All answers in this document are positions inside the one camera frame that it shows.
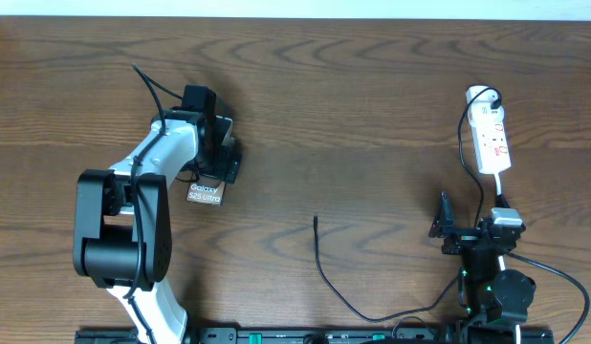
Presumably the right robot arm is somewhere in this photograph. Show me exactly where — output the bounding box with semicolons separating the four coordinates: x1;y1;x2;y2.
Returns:
428;192;536;343

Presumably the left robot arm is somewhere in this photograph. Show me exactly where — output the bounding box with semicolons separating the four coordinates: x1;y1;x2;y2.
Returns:
73;109;239;343

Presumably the white power strip socket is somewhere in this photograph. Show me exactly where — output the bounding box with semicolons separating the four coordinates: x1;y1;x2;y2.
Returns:
466;85;511;175

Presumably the white power strip cord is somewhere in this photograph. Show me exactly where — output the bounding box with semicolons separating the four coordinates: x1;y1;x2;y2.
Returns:
493;172;522;344

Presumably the black charger cable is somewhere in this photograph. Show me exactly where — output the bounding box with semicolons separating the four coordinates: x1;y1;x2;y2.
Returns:
312;86;503;324

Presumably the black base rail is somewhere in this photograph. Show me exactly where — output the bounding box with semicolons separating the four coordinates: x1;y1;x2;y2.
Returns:
74;327;555;344

